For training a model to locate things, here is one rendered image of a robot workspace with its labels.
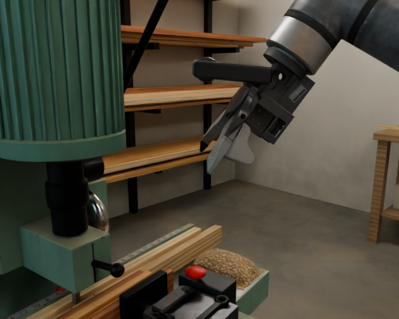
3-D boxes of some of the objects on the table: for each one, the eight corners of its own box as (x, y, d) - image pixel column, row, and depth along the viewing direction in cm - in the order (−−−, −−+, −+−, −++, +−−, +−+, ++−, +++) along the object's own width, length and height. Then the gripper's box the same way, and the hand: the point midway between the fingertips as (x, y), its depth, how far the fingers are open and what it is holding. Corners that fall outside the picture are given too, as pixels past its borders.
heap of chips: (243, 290, 73) (243, 273, 72) (185, 268, 81) (184, 252, 80) (265, 271, 80) (265, 254, 79) (209, 252, 88) (209, 237, 87)
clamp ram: (159, 371, 53) (157, 313, 51) (121, 349, 57) (118, 294, 55) (197, 335, 60) (197, 283, 58) (161, 318, 64) (160, 269, 62)
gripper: (339, 83, 50) (247, 204, 53) (292, 78, 69) (227, 168, 72) (287, 42, 48) (196, 169, 51) (255, 49, 67) (189, 142, 70)
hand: (199, 159), depth 61 cm, fingers open, 14 cm apart
